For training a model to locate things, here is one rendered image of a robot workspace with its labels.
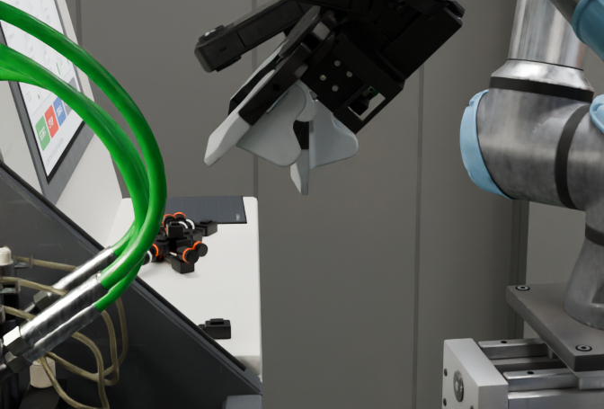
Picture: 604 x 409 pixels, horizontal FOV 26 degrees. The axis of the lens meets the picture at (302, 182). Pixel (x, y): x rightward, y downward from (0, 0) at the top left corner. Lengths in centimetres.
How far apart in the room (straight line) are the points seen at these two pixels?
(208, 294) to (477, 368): 42
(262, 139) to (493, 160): 53
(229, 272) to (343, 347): 155
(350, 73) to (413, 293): 234
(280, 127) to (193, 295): 73
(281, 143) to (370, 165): 219
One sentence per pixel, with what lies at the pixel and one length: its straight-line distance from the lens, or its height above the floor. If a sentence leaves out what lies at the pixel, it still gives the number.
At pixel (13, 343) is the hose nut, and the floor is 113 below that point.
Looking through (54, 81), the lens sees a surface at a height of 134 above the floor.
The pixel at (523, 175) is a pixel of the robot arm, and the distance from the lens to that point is 144.
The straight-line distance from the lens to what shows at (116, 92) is 104.
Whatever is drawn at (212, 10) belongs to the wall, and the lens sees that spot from 303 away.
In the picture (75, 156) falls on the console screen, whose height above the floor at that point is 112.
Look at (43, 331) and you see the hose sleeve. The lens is 110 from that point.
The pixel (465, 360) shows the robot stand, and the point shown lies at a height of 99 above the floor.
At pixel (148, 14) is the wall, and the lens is 302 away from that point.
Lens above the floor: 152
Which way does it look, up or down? 14 degrees down
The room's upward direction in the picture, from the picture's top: straight up
